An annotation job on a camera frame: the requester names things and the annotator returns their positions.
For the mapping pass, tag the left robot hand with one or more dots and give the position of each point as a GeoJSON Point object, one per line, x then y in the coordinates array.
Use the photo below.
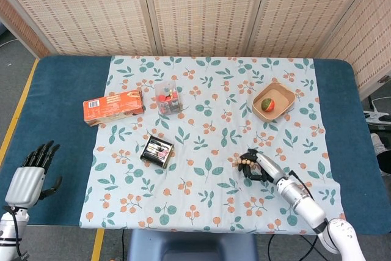
{"type": "Point", "coordinates": [26, 181]}

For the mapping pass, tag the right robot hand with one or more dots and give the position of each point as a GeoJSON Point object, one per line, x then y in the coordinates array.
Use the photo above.
{"type": "Point", "coordinates": [264, 166]}

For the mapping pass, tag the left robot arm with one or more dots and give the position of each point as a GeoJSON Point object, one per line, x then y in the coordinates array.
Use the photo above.
{"type": "Point", "coordinates": [10, 230]}

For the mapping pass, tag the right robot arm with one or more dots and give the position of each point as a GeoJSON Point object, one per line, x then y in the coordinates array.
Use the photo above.
{"type": "Point", "coordinates": [305, 203]}

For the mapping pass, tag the blue table mat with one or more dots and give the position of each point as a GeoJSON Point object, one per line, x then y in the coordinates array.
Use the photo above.
{"type": "Point", "coordinates": [55, 138]}

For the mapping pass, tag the green orange ball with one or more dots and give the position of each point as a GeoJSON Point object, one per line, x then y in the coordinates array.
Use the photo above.
{"type": "Point", "coordinates": [268, 104]}

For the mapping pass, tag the floral tablecloth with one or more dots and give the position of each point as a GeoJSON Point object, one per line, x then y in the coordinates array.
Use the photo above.
{"type": "Point", "coordinates": [207, 138]}

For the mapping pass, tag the wooden square tray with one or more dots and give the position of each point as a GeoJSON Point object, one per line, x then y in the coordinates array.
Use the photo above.
{"type": "Point", "coordinates": [273, 101]}

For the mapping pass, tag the black battery pack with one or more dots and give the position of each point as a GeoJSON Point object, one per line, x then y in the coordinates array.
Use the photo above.
{"type": "Point", "coordinates": [157, 151]}

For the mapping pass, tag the blue-grey chair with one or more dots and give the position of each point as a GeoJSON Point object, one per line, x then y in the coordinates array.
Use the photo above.
{"type": "Point", "coordinates": [191, 246]}

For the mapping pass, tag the orange cardboard box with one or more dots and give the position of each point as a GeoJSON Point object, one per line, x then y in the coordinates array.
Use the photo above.
{"type": "Point", "coordinates": [113, 107]}

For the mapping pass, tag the clear plastic box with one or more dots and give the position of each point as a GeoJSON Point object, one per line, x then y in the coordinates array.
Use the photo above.
{"type": "Point", "coordinates": [168, 99]}

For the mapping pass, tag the bamboo folding screen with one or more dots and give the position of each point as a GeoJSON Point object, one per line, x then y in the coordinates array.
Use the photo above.
{"type": "Point", "coordinates": [195, 10]}

